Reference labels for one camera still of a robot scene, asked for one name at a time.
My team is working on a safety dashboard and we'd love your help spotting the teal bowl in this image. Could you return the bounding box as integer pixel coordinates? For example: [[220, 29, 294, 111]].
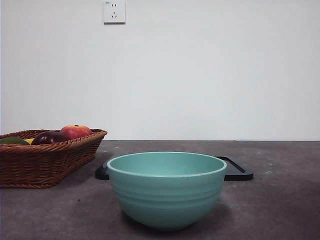
[[106, 151, 227, 231]]

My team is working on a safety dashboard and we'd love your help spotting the green avocado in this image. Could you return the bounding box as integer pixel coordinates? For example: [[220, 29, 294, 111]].
[[0, 136, 31, 146]]

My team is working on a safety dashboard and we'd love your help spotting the white wall socket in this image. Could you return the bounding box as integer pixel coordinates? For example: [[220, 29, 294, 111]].
[[103, 0, 126, 25]]

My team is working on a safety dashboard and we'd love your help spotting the dark red apple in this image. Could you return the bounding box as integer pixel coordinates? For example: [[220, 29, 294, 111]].
[[30, 130, 70, 146]]

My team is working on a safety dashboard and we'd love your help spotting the black rectangular tray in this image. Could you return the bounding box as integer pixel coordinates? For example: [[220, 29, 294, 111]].
[[94, 155, 254, 181]]

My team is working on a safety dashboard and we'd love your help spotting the brown wicker basket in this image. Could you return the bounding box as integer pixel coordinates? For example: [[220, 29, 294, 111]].
[[0, 128, 108, 189]]

